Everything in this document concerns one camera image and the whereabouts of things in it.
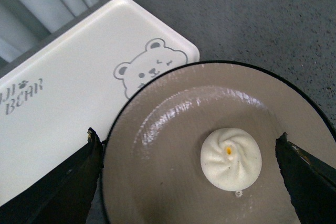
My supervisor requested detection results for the grey pleated curtain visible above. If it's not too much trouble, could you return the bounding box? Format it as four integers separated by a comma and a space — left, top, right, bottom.
1, 0, 101, 65

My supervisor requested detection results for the white steamed bun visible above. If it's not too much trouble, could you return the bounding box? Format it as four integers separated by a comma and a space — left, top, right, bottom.
200, 128, 262, 191

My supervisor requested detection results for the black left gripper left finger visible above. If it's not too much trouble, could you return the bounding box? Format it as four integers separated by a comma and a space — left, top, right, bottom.
1, 128, 103, 223

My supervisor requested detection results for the brown plate with black rim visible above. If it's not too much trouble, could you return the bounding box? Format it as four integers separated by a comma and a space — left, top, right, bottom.
102, 62, 335, 223

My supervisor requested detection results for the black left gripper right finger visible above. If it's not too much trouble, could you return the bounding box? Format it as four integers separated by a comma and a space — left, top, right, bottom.
275, 133, 335, 223

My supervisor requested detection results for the white bear print tray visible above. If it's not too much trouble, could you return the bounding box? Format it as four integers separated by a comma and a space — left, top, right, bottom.
1, 0, 200, 204

